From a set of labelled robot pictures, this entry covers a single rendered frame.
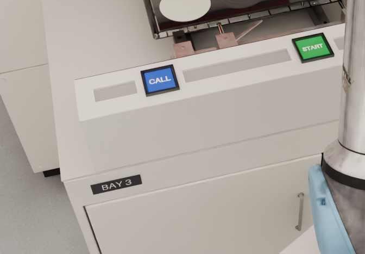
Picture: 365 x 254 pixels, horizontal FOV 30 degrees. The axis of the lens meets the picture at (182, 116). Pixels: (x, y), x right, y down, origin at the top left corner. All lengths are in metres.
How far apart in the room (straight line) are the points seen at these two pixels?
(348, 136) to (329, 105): 0.44
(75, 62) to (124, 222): 0.33
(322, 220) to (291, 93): 0.41
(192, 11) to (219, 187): 0.34
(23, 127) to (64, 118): 0.74
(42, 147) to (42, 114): 0.15
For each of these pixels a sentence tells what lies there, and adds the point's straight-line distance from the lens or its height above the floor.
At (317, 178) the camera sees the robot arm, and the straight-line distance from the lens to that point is 0.79.
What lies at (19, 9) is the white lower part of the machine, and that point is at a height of 0.71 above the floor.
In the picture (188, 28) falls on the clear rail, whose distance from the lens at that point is 1.29.
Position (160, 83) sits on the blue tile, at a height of 0.96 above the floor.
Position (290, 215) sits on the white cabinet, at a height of 0.54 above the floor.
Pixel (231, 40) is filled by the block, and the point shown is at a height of 0.91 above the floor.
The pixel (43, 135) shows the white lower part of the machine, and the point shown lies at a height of 0.25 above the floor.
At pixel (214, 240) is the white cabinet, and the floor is 0.51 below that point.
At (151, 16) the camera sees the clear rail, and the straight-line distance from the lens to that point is 1.33.
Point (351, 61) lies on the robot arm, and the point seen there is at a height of 1.24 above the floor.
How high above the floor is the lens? 1.76
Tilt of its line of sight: 49 degrees down
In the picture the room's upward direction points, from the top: 8 degrees counter-clockwise
